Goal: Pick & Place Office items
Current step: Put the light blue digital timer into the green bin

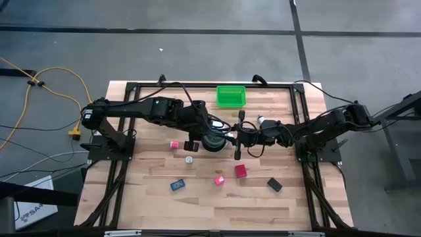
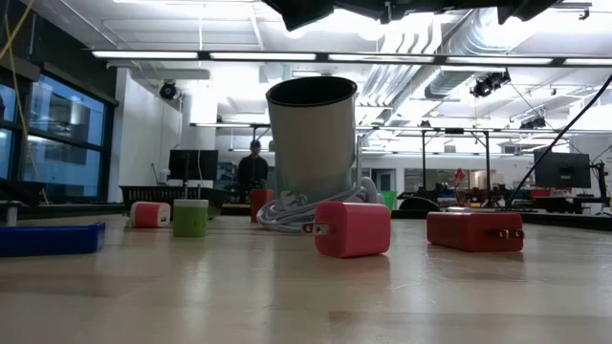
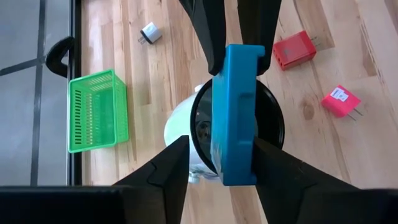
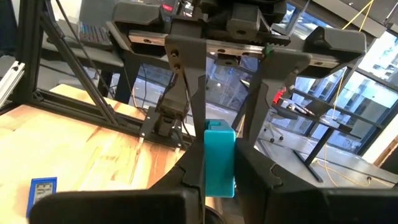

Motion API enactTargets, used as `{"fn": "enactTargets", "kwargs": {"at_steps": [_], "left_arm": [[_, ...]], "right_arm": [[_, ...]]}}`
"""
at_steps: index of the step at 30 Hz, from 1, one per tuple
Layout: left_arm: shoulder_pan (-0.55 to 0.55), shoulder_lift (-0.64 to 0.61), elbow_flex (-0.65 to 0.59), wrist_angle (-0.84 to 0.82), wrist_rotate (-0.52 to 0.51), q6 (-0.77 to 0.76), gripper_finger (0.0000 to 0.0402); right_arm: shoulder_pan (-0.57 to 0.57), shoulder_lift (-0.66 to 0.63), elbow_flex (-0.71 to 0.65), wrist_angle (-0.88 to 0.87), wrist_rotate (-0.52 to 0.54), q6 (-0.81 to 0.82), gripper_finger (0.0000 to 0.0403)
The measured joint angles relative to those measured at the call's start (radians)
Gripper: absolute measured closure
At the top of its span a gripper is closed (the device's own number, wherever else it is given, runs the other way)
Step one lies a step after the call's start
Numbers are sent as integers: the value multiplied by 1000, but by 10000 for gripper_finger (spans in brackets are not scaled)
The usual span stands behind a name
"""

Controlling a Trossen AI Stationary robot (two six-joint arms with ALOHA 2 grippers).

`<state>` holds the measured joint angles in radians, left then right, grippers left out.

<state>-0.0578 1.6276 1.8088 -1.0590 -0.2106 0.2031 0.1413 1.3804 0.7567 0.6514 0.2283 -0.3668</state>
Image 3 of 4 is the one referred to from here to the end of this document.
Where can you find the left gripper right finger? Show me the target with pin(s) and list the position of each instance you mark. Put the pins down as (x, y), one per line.
(280, 186)

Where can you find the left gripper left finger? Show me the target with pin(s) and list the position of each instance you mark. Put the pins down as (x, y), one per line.
(161, 186)

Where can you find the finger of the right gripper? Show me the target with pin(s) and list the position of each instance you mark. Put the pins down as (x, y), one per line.
(261, 25)
(208, 28)

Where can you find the large red wall charger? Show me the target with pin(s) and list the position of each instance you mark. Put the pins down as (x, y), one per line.
(293, 49)

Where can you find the blue power bank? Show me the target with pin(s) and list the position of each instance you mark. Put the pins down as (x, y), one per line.
(233, 124)

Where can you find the pink charger with label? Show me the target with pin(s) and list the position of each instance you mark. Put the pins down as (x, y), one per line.
(340, 101)

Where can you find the white cylindrical projector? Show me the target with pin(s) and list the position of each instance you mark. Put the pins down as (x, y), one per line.
(178, 124)

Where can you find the green plastic basket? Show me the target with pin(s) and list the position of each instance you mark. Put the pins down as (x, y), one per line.
(99, 112)

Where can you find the black aluminium table frame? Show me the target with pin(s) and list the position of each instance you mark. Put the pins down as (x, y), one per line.
(75, 124)

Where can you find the black frame clamp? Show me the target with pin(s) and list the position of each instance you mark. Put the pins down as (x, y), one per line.
(56, 57)

